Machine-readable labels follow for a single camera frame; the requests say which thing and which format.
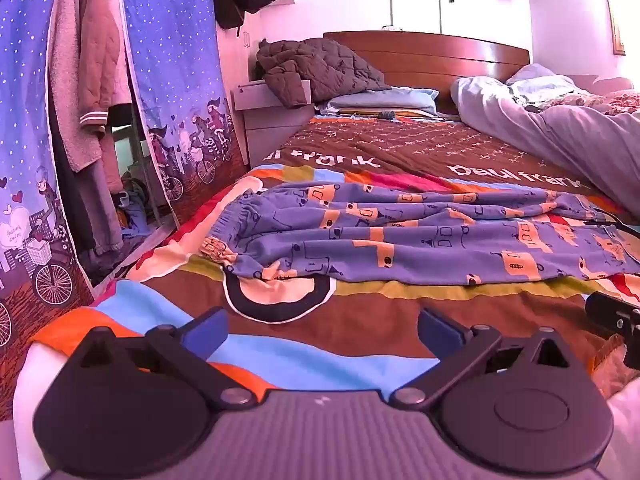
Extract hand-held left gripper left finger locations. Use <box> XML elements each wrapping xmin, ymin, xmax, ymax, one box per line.
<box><xmin>70</xmin><ymin>307</ymin><xmax>256</xmax><ymax>408</ymax></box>

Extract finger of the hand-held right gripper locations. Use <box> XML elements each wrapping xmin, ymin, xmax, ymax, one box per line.
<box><xmin>585</xmin><ymin>290</ymin><xmax>640</xmax><ymax>366</ymax></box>

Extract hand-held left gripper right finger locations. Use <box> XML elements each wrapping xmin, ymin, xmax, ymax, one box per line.
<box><xmin>390</xmin><ymin>308</ymin><xmax>576</xmax><ymax>408</ymax></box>

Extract blue printed pants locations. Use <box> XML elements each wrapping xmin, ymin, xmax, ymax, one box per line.
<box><xmin>200</xmin><ymin>180</ymin><xmax>633</xmax><ymax>286</ymax></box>

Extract colourful printed bed sheet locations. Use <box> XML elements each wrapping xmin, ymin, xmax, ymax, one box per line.
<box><xmin>27</xmin><ymin>110</ymin><xmax>640</xmax><ymax>401</ymax></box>

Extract pile of clothes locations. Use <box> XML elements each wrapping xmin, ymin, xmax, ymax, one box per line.
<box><xmin>112</xmin><ymin>170</ymin><xmax>157</xmax><ymax>238</ymax></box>

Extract floral blanket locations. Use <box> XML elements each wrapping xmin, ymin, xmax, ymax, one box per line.
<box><xmin>545</xmin><ymin>90</ymin><xmax>640</xmax><ymax>117</ymax></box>

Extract grey duvet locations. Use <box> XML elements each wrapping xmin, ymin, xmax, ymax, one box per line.
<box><xmin>450</xmin><ymin>75</ymin><xmax>640</xmax><ymax>211</ymax></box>

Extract grey nightstand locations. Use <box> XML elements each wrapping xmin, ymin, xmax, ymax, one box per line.
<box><xmin>232</xmin><ymin>79</ymin><xmax>316</xmax><ymax>168</ymax></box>

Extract light blue pillow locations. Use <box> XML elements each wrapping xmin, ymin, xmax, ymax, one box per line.
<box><xmin>505</xmin><ymin>63</ymin><xmax>566</xmax><ymax>86</ymax></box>

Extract wooden headboard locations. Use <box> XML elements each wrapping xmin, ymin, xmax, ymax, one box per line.
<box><xmin>322</xmin><ymin>31</ymin><xmax>531</xmax><ymax>116</ymax></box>

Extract blue starry wardrobe curtain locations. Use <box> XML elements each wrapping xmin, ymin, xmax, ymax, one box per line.
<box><xmin>0</xmin><ymin>0</ymin><xmax>96</xmax><ymax>421</ymax></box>
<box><xmin>115</xmin><ymin>0</ymin><xmax>248</xmax><ymax>228</ymax></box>

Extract pink fleece coat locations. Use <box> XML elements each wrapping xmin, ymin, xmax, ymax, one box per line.
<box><xmin>47</xmin><ymin>0</ymin><xmax>108</xmax><ymax>173</ymax></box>

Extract brown quilted jacket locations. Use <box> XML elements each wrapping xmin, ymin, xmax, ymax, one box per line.
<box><xmin>256</xmin><ymin>38</ymin><xmax>393</xmax><ymax>108</ymax></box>

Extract pink quilted jacket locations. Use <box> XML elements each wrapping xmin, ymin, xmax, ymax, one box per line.
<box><xmin>75</xmin><ymin>0</ymin><xmax>133</xmax><ymax>127</ymax></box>

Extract framed wall picture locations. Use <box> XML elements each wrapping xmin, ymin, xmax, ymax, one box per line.
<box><xmin>606</xmin><ymin>0</ymin><xmax>627</xmax><ymax>57</ymax></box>

